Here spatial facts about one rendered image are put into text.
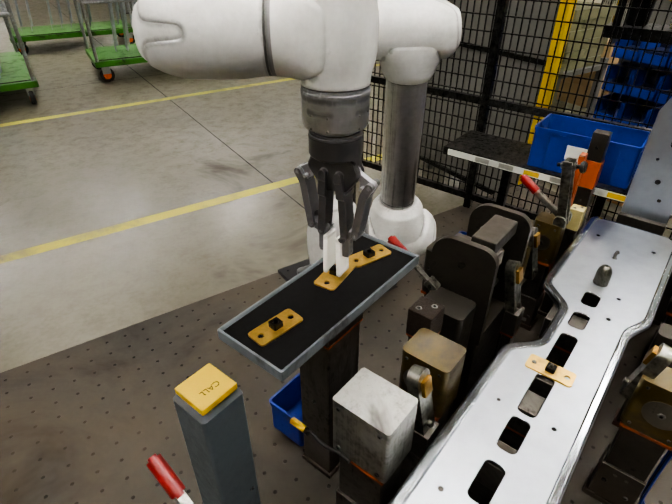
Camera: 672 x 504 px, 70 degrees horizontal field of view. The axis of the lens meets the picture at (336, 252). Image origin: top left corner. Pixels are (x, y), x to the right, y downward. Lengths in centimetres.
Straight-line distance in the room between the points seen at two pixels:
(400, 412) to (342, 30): 50
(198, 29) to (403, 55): 63
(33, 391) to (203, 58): 107
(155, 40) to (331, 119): 22
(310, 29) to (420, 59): 60
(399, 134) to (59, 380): 108
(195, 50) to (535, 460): 74
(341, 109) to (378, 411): 41
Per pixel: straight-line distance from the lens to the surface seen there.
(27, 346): 279
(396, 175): 133
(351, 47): 59
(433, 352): 84
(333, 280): 76
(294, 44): 59
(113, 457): 125
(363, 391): 73
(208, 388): 69
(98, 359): 148
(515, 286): 106
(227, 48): 60
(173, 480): 67
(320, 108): 62
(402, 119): 124
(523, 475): 83
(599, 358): 105
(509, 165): 171
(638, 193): 157
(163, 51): 63
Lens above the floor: 167
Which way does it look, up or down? 34 degrees down
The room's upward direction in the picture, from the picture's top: straight up
